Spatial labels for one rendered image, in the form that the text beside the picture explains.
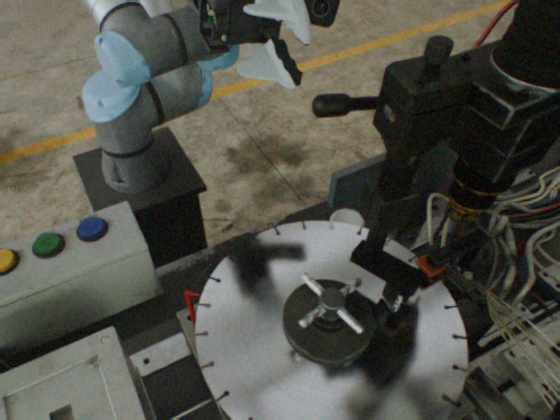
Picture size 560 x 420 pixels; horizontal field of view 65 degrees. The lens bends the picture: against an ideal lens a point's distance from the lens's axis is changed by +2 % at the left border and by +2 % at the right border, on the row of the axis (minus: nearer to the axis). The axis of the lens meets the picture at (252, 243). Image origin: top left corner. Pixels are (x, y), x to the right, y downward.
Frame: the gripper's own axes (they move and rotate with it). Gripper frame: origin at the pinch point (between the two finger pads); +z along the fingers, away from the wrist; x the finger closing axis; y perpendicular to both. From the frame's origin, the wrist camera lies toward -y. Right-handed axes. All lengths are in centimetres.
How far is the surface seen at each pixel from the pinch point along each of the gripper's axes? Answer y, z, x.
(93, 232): 23.3, -13.2, -34.8
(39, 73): 48, -241, -130
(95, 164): 22, -50, -51
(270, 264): 0.6, 4.9, -26.7
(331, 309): -1.7, 16.4, -21.1
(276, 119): -72, -148, -111
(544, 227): -58, 3, -34
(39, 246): 31.5, -13.0, -36.1
